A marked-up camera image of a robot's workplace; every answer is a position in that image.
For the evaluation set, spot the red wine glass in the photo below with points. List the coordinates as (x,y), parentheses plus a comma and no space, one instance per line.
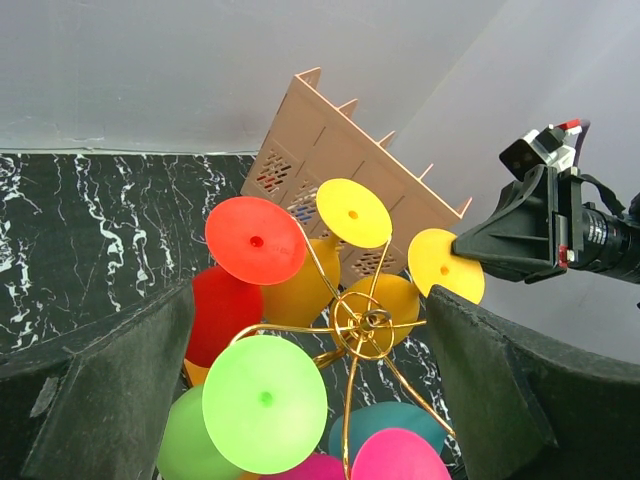
(254,243)

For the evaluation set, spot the yellow-base orange wine glass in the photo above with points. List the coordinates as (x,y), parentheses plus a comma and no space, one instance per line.
(354,215)

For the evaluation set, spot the blue wine glass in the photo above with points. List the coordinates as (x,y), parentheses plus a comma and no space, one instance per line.
(366,421)

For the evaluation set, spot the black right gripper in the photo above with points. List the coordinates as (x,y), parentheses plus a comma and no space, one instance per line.
(542,227)

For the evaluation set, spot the pink plastic file organizer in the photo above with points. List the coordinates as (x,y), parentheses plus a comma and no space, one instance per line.
(310,141)

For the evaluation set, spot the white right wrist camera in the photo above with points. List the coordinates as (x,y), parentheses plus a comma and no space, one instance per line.
(558,146)

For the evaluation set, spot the gold wire glass rack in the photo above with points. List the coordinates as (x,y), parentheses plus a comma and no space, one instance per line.
(368,336)

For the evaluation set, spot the magenta wine glass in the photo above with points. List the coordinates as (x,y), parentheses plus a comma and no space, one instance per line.
(389,454)

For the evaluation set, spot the green wine glass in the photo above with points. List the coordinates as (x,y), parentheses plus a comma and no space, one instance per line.
(261,409)

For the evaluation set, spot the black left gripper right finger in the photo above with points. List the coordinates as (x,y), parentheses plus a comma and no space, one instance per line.
(527,406)

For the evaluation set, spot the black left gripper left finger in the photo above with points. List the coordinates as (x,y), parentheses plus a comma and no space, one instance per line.
(93,403)

